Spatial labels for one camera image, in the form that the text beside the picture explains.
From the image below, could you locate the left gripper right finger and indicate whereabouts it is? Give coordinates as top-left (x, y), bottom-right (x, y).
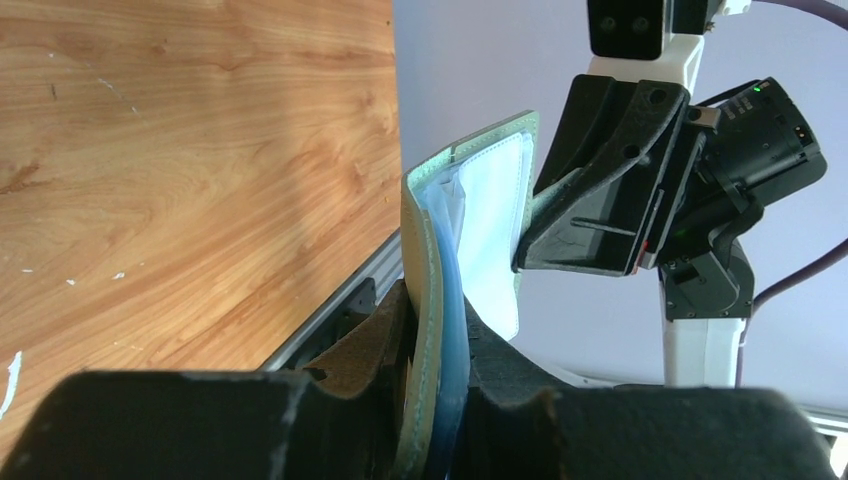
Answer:
top-left (453, 300), bottom-right (833, 479)

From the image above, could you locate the white debris scrap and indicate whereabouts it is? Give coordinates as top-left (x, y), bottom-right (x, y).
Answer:
top-left (0, 351), bottom-right (23, 419)

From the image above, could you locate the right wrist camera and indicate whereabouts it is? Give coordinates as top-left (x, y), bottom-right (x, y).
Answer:
top-left (586, 0), bottom-right (751, 92)

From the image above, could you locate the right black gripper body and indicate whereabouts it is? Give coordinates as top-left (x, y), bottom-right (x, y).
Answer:
top-left (533, 72), bottom-right (829, 323)

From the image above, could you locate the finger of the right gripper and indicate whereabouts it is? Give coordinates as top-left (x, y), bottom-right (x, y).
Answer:
top-left (514, 80), bottom-right (690, 277)

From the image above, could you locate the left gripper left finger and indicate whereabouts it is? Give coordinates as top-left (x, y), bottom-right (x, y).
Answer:
top-left (1, 281), bottom-right (413, 479)

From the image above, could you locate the green card holder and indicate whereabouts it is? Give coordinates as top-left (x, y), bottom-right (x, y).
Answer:
top-left (392, 110), bottom-right (539, 479)

